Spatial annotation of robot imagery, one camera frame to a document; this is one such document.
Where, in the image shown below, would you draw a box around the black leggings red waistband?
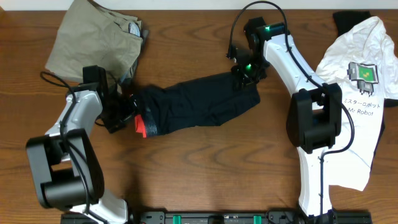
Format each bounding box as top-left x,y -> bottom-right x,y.
134,72 -> 261,138

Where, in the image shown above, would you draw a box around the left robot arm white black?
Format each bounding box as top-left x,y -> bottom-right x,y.
25,65 -> 134,224

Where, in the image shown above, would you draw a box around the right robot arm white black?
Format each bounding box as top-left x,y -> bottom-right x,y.
226,1 -> 355,223

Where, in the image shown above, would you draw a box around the folded khaki pants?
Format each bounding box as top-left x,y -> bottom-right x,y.
45,0 -> 140,82

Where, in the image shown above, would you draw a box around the grey folded garment under khaki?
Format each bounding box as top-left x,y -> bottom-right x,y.
118,21 -> 149,87

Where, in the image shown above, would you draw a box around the black garment under t-shirt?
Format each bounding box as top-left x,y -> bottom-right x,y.
333,11 -> 397,156

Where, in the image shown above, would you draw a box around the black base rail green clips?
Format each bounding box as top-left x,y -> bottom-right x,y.
60,210 -> 373,224

